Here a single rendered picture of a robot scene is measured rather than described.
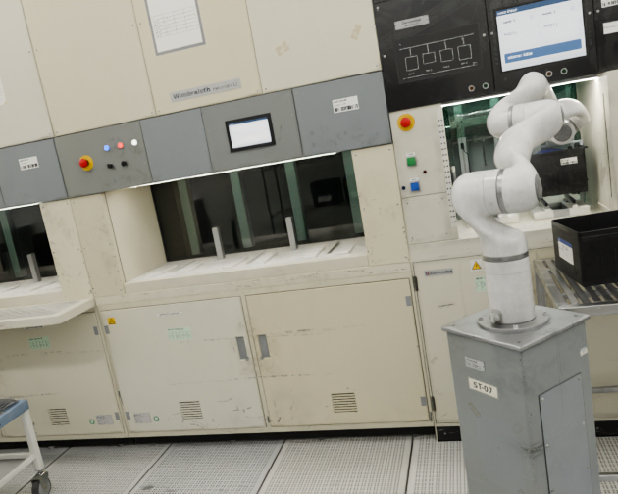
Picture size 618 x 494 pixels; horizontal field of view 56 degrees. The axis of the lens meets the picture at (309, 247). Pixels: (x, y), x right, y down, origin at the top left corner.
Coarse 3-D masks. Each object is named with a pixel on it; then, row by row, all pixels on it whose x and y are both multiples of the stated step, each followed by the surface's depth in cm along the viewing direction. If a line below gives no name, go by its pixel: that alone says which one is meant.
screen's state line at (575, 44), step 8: (576, 40) 203; (536, 48) 207; (544, 48) 206; (552, 48) 206; (560, 48) 205; (568, 48) 204; (576, 48) 204; (504, 56) 210; (512, 56) 209; (520, 56) 209; (528, 56) 208; (536, 56) 207
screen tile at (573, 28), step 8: (552, 8) 203; (560, 8) 202; (568, 8) 202; (576, 8) 201; (544, 16) 204; (552, 16) 203; (560, 16) 203; (568, 16) 202; (576, 16) 202; (576, 24) 202; (544, 32) 205; (552, 32) 205; (560, 32) 204; (568, 32) 203; (576, 32) 203; (544, 40) 206
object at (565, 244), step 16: (560, 224) 191; (576, 224) 201; (592, 224) 201; (608, 224) 200; (560, 240) 194; (576, 240) 178; (592, 240) 175; (608, 240) 175; (560, 256) 196; (576, 256) 180; (592, 256) 176; (608, 256) 176; (576, 272) 183; (592, 272) 177; (608, 272) 177
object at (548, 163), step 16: (576, 144) 244; (544, 160) 233; (560, 160) 231; (576, 160) 230; (544, 176) 234; (560, 176) 233; (576, 176) 231; (544, 192) 235; (560, 192) 234; (576, 192) 232
